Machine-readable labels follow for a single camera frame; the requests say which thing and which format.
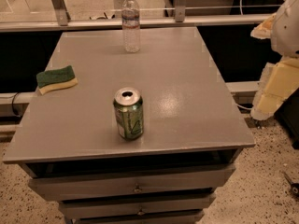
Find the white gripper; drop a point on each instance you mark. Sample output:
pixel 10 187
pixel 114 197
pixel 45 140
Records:
pixel 287 28

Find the clear plastic water bottle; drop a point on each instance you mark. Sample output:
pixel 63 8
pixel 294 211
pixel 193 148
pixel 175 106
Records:
pixel 131 31

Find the green soda can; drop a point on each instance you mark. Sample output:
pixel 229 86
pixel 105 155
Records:
pixel 128 108

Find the black caster wheel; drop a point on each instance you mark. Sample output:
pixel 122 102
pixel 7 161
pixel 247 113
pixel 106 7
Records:
pixel 293 186

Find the top grey drawer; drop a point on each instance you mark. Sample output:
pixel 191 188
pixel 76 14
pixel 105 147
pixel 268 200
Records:
pixel 109 185

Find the grey drawer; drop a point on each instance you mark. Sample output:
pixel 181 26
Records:
pixel 109 185
pixel 139 207
pixel 175 217

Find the middle grey drawer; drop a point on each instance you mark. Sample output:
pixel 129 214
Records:
pixel 139 207

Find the bottom grey drawer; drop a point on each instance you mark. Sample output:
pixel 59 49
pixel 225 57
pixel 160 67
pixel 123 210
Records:
pixel 175 217

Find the grey drawer cabinet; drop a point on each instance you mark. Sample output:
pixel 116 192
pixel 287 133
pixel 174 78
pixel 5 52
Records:
pixel 143 138

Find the green and yellow sponge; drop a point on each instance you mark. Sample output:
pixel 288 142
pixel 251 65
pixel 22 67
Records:
pixel 57 79

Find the metal guard rail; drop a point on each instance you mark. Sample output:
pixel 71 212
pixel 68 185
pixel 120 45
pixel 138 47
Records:
pixel 47 15

